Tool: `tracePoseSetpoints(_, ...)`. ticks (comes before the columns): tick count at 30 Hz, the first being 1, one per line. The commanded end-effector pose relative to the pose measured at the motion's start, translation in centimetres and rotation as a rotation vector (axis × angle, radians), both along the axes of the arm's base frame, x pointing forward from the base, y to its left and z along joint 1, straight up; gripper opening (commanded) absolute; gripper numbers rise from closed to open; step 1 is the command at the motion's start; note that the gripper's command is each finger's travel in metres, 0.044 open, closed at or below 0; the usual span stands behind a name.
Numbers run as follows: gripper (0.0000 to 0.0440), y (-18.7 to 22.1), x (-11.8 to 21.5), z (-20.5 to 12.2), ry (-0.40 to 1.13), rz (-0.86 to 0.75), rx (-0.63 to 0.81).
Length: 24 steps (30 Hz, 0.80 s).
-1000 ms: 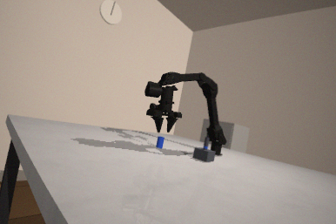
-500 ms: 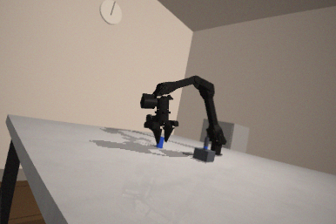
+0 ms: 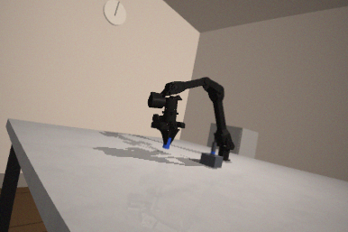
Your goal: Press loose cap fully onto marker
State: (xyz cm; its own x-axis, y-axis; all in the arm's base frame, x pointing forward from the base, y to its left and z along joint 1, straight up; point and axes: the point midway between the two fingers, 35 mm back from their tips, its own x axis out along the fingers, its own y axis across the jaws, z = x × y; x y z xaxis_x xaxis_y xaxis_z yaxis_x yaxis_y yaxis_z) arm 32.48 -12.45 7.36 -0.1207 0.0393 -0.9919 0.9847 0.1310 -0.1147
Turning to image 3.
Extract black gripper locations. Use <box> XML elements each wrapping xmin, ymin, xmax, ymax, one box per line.
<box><xmin>151</xmin><ymin>109</ymin><xmax>185</xmax><ymax>145</ymax></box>

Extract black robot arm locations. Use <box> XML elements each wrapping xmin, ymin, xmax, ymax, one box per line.
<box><xmin>148</xmin><ymin>77</ymin><xmax>235</xmax><ymax>162</ymax></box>

